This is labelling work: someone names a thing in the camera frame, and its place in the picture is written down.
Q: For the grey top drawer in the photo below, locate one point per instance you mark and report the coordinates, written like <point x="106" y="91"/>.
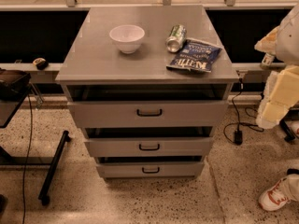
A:
<point x="112" y="107"/>

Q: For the grey drawer cabinet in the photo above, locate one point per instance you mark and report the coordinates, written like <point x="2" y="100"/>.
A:
<point x="95" y="61"/>

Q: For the black box on stand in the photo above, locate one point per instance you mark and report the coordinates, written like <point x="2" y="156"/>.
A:
<point x="13" y="84"/>

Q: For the tape measure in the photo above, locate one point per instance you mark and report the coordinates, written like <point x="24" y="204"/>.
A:
<point x="40" y="63"/>

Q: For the small clear bottle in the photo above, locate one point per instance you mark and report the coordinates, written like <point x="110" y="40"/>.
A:
<point x="267" y="61"/>

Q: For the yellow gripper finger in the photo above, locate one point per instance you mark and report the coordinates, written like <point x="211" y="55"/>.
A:
<point x="281" y="92"/>
<point x="268" y="43"/>

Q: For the white ceramic bowl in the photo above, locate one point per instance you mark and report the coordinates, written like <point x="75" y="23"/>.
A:
<point x="127" y="38"/>

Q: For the green soda can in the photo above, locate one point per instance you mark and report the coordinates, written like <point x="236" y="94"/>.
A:
<point x="176" y="38"/>

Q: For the grey middle drawer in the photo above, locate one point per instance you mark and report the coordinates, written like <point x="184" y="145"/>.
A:
<point x="123" y="142"/>

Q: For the blue Kettle chips bag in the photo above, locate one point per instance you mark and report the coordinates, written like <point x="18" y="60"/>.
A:
<point x="195" y="56"/>

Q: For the grey drawer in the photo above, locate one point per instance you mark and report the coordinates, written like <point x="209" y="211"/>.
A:
<point x="112" y="107"/>
<point x="130" y="167"/>
<point x="123" y="142"/>

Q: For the black middle drawer handle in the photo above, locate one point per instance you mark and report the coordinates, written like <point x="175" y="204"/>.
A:
<point x="143" y="147"/>

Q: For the grey bottom drawer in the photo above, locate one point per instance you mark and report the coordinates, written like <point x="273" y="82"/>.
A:
<point x="130" y="167"/>

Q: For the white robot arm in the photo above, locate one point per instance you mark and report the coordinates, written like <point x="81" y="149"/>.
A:
<point x="287" y="44"/>

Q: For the white orange sneaker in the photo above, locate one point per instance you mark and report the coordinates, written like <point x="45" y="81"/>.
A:
<point x="286" y="190"/>

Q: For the black bottom drawer handle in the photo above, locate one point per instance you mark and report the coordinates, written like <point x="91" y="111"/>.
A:
<point x="149" y="171"/>

